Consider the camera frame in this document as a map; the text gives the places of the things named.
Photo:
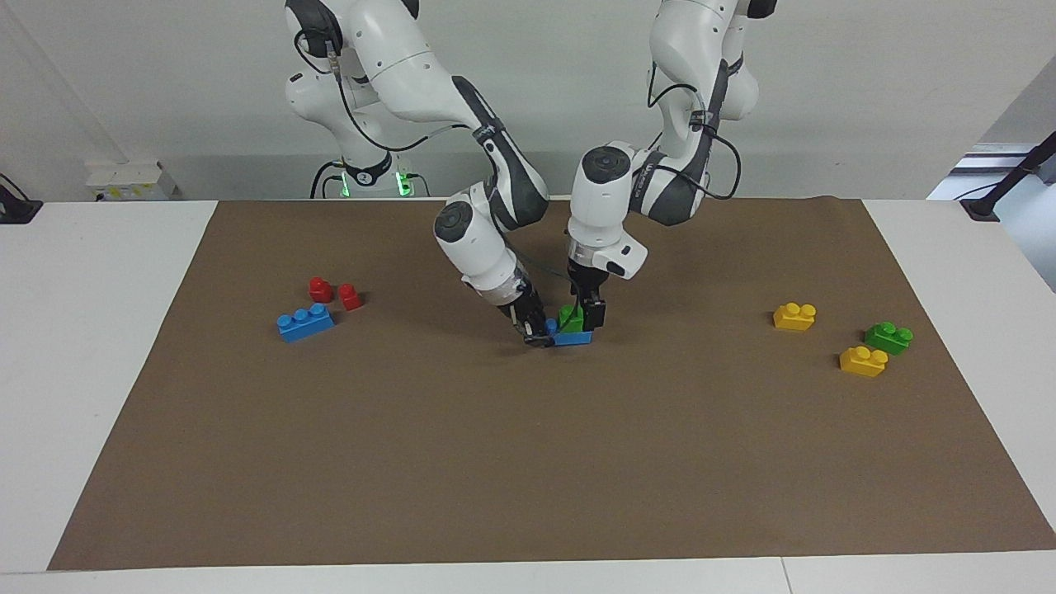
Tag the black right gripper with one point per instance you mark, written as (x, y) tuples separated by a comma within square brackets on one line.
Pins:
[(524, 309)]

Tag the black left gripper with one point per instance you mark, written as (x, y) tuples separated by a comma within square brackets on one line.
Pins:
[(587, 285)]

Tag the green two-stud toy block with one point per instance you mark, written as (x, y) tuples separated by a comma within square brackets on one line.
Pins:
[(887, 339), (569, 320)]

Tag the blue three-stud toy block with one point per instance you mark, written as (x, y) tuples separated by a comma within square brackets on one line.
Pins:
[(305, 326), (573, 337)]

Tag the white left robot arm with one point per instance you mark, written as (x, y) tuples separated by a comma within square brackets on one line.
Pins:
[(602, 206)]

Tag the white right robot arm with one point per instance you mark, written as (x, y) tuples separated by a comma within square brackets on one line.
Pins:
[(478, 247)]

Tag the red single-stud toy block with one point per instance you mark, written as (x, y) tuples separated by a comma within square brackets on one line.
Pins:
[(351, 299), (321, 290)]

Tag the yellow two-stud toy block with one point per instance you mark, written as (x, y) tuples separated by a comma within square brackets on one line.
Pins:
[(862, 364), (794, 319)]

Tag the brown table mat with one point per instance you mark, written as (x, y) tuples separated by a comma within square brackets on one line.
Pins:
[(528, 454)]

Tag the black stand with pole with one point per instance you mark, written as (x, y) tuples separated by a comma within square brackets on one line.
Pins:
[(982, 206)]

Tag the white power strip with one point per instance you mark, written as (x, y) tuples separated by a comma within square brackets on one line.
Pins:
[(124, 175)]

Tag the black table clamp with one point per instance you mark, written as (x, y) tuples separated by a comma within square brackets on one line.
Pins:
[(16, 210)]

